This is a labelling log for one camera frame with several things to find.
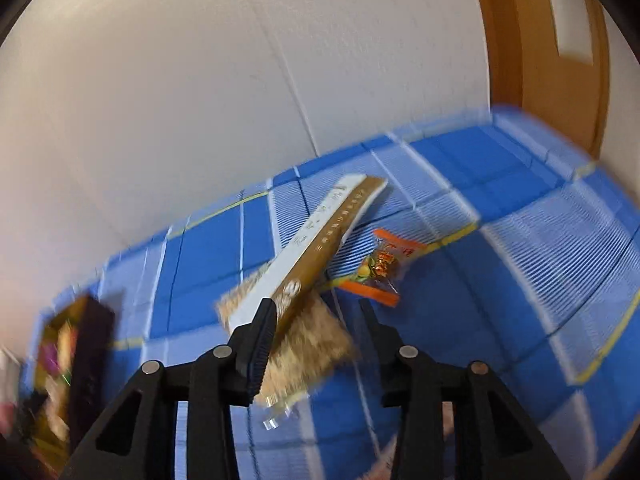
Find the wooden door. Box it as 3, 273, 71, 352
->
467, 0, 611, 159

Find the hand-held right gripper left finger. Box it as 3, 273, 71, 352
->
58, 298, 278, 480

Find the orange snack packet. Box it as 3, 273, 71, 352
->
340, 228, 427, 307

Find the blue plaid cloth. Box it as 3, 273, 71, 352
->
30, 105, 640, 480

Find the long white brown snack box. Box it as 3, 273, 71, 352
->
227, 174, 390, 337

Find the tan crispy snack packet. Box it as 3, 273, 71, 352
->
215, 269, 359, 432

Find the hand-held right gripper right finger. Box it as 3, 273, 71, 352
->
358, 299, 572, 480

